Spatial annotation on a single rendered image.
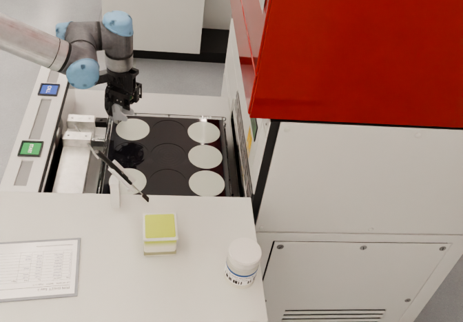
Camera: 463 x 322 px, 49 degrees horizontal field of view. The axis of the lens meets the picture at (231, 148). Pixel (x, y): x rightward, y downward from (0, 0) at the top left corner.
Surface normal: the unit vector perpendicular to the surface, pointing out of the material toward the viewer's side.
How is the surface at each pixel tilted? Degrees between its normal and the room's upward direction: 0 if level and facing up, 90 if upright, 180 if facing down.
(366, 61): 90
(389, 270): 90
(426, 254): 90
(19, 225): 0
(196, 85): 0
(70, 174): 0
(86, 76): 91
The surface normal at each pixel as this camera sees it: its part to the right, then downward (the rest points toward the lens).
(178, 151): 0.12, -0.73
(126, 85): -0.38, 0.59
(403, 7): 0.07, 0.69
